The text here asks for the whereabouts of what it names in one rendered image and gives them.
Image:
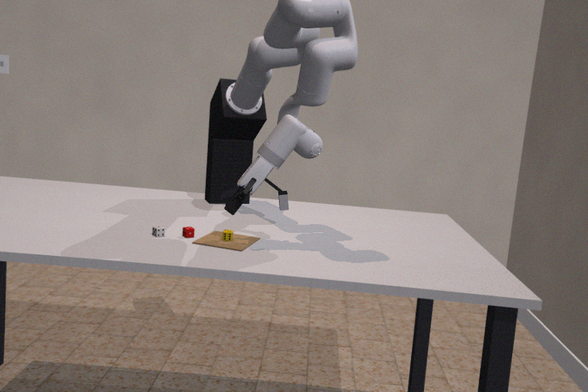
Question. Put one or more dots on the white die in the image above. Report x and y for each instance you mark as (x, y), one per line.
(158, 231)

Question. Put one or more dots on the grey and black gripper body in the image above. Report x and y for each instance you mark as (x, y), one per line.
(259, 169)

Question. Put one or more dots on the brown mat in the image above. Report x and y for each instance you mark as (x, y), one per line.
(238, 243)

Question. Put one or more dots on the red die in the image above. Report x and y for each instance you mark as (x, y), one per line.
(188, 232)

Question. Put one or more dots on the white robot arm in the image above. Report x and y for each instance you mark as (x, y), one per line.
(292, 25)

